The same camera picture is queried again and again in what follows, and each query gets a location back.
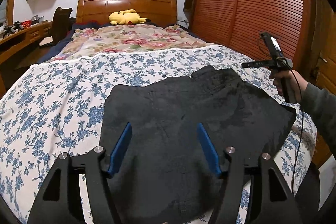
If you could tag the black fleece garment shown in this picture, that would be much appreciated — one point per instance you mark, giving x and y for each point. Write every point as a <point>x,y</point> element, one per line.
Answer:
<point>164,176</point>

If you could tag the person's right hand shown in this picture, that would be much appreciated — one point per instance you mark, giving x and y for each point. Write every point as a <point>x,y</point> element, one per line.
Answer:
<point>297,83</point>

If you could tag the brown wooden door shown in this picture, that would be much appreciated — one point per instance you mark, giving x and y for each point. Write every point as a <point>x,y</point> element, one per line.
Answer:
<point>322,65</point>

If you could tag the red wooden louvered wardrobe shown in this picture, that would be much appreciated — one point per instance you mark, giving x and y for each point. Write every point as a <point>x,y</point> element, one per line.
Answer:
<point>237,24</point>

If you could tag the pink floral quilt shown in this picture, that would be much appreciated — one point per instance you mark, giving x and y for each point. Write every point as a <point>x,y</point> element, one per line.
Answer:
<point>89,42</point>

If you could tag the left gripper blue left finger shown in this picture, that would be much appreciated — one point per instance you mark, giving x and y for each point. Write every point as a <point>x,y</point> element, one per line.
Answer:
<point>120,149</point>

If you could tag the yellow Pikachu plush toy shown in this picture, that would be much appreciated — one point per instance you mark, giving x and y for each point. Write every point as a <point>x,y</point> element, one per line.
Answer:
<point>127,17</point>

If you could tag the navy blue blanket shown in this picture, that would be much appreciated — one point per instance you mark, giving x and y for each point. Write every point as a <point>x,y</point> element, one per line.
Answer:
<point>60,45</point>

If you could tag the right forearm grey sleeve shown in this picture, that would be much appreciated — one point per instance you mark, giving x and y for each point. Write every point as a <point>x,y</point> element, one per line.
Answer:
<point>320,104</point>

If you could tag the dark wooden chair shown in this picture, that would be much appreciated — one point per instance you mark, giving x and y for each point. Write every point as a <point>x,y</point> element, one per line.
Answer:
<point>59,29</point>

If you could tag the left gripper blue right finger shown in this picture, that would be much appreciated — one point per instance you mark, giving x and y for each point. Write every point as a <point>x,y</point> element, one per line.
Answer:
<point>209,150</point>

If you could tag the wooden bed headboard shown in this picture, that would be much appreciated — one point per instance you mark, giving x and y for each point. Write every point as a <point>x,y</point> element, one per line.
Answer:
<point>162,13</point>

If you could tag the wooden desk cabinet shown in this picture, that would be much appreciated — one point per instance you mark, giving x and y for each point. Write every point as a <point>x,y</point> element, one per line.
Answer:
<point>21,50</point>

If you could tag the blue floral bed sheet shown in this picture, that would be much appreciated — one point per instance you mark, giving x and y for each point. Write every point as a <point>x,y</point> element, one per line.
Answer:
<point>58,107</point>

